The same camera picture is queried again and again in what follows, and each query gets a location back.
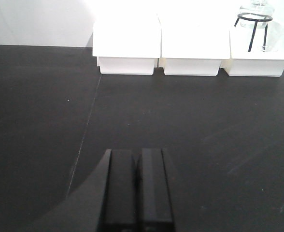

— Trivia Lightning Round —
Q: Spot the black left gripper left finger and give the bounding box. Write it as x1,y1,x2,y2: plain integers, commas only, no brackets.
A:
33,149,136,232

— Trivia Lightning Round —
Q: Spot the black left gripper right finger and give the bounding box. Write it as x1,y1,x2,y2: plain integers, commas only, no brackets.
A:
137,148,174,232

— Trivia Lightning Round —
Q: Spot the left white storage bin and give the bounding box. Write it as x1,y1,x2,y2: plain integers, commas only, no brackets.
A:
93,14,161,75

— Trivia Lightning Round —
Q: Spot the white storage bin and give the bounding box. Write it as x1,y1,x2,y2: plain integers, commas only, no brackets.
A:
222,21,284,77
158,14,230,76
93,14,161,75

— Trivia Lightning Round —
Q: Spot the middle white storage bin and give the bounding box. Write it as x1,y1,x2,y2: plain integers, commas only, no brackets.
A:
158,14,230,76

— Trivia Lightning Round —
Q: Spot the right white storage bin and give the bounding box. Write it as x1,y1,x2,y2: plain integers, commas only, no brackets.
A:
222,21,284,77

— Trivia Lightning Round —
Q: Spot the clear glass flask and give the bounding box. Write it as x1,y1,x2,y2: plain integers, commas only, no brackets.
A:
239,0,274,29

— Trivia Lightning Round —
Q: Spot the black wire tripod stand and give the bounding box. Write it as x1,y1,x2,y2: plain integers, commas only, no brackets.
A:
234,13,273,52

